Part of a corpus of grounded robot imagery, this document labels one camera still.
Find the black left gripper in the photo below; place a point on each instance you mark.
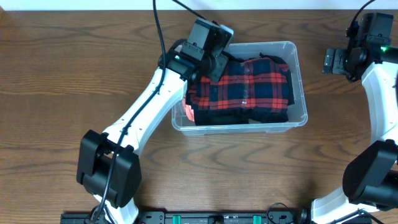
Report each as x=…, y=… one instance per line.
x=221, y=65

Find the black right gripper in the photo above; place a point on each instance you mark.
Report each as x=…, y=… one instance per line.
x=337, y=67

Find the red navy plaid shirt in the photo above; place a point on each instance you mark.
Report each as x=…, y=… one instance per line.
x=263, y=83

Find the clear plastic storage bin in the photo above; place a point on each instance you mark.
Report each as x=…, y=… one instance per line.
x=296, y=112

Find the large black garment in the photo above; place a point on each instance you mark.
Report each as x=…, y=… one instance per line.
x=238, y=116

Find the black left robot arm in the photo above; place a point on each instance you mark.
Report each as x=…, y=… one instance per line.
x=108, y=163

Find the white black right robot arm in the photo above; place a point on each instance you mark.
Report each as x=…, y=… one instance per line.
x=369, y=183

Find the pink folded garment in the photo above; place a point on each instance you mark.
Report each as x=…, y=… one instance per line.
x=188, y=110

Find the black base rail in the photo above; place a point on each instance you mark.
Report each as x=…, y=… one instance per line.
x=277, y=216

